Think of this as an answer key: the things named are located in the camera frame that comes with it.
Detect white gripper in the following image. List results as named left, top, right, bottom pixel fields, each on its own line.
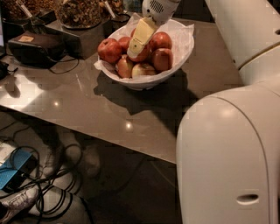
left=127, top=0, right=181, bottom=59

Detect red apple with sticker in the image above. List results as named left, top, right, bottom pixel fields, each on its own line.
left=128, top=45, right=151, bottom=62

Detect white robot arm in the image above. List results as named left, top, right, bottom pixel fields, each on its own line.
left=176, top=0, right=280, bottom=224

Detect red apple back right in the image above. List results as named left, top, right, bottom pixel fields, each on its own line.
left=150, top=31, right=172, bottom=51

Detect small red apple behind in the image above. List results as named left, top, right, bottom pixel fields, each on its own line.
left=118, top=37, right=130, bottom=53

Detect red apple right front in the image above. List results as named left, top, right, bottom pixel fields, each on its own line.
left=151, top=48, right=173, bottom=73

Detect white bowl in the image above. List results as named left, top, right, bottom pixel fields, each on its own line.
left=98, top=17, right=195, bottom=91

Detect yellow-red apple front centre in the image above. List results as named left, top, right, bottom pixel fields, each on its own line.
left=132, top=63, right=157, bottom=78

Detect yellow-red apple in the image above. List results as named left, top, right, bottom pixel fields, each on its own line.
left=115, top=54, right=134, bottom=78
left=132, top=63, right=157, bottom=78

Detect red apple far left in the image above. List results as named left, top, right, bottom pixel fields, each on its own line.
left=97, top=38, right=122, bottom=64

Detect yellow-red apple front left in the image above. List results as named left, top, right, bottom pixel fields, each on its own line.
left=115, top=54, right=134, bottom=78

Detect black cup with scoop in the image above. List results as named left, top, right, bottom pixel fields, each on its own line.
left=104, top=1, right=130, bottom=31

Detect white paper liner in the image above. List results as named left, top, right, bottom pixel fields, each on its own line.
left=94, top=13, right=195, bottom=84

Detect dark grey stand box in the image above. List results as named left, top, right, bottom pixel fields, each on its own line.
left=45, top=20, right=112, bottom=59

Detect granola jar centre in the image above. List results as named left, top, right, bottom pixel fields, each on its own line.
left=54, top=0, right=101, bottom=29

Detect granola jar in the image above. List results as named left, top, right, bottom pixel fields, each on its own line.
left=0, top=0, right=56, bottom=22
left=54, top=0, right=101, bottom=29

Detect black device with label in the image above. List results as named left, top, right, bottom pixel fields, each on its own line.
left=8, top=31, right=65, bottom=68

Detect granola jar left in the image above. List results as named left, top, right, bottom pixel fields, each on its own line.
left=0, top=0, right=56, bottom=22

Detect blue box on floor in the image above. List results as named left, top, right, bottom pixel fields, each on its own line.
left=0, top=149, right=33, bottom=193

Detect white sneaker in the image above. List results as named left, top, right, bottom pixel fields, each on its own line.
left=0, top=187, right=39, bottom=224

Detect black cable on table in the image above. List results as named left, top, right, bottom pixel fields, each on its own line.
left=47, top=56, right=81, bottom=75

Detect black cables on floor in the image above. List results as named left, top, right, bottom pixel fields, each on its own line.
left=0, top=122, right=95, bottom=224

